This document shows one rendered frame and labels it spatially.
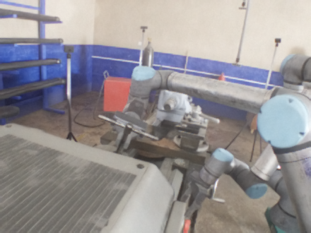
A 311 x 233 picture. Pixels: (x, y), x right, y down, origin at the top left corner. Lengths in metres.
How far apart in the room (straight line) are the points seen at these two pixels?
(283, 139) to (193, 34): 4.77
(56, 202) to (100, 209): 0.07
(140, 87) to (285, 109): 0.55
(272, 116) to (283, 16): 4.94
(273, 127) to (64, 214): 0.45
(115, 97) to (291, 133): 3.75
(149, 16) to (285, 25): 3.17
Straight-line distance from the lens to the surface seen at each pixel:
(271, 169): 0.96
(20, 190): 0.39
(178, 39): 5.22
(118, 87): 4.01
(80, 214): 0.33
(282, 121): 0.51
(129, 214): 0.34
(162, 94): 1.88
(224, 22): 5.18
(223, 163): 0.98
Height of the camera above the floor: 1.58
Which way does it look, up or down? 20 degrees down
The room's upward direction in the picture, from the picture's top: 7 degrees clockwise
